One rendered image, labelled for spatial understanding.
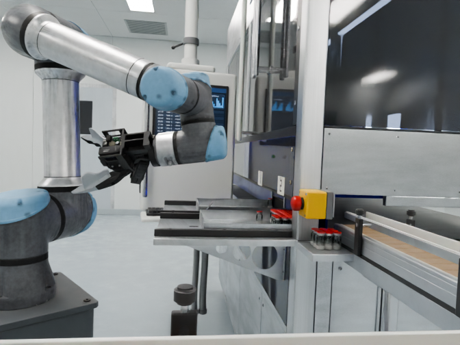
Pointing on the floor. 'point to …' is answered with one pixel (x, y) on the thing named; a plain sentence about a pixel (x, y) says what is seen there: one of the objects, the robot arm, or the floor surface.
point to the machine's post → (308, 157)
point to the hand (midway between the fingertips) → (77, 165)
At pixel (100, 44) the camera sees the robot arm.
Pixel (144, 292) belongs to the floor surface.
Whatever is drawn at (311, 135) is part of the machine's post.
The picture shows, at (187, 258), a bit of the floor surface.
